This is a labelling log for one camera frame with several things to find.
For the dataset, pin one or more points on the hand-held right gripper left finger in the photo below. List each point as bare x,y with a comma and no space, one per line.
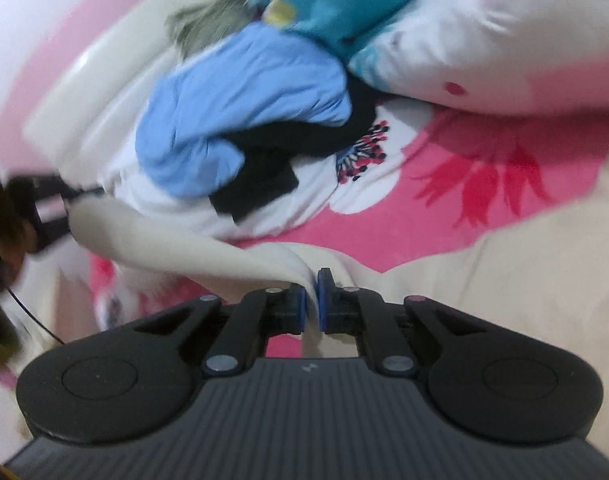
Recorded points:
298,311

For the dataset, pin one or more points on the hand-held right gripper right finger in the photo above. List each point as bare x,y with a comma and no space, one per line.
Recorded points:
325,306

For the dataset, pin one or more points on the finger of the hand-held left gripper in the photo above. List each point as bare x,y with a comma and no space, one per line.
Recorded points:
84,191

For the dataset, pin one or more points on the cream garment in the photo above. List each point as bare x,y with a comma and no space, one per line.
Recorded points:
509,280

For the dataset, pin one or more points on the white garment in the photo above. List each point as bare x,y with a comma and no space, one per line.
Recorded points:
184,210

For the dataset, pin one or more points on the cream headboard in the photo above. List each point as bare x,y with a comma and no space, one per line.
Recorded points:
99,85

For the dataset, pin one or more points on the pink floral blanket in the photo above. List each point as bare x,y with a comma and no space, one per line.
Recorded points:
434,210

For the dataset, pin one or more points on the black garment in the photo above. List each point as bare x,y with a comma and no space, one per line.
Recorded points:
279,160

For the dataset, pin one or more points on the light blue garment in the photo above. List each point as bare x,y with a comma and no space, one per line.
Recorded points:
244,105

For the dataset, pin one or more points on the grey-green garment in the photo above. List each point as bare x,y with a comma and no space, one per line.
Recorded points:
204,25

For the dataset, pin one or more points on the pink grey patterned quilt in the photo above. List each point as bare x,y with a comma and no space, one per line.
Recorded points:
509,40

